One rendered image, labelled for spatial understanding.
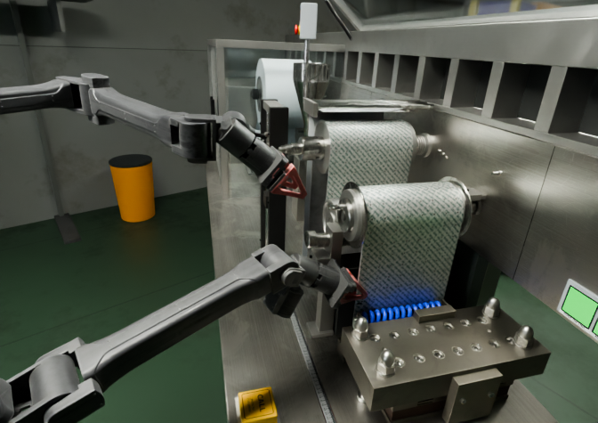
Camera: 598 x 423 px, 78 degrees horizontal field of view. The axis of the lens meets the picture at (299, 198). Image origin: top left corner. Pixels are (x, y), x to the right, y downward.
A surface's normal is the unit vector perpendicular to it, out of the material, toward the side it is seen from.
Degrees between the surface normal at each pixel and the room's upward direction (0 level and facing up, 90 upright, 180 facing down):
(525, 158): 90
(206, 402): 0
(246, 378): 0
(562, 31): 90
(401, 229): 90
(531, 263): 90
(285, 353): 0
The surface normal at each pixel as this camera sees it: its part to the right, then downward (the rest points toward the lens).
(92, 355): -0.05, -0.84
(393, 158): 0.25, 0.41
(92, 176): 0.62, 0.33
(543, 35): -0.97, 0.06
